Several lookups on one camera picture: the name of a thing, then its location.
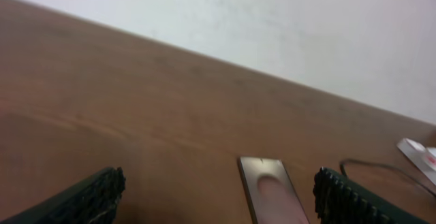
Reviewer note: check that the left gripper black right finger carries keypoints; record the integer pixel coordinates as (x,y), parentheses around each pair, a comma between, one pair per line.
(339,200)

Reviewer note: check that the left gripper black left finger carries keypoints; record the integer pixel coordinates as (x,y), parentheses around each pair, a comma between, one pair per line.
(93,200)

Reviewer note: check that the Samsung Galaxy smartphone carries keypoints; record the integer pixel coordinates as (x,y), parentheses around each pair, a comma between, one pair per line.
(270,193)

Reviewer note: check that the white power strip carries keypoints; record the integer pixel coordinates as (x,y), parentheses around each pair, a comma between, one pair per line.
(422,157)

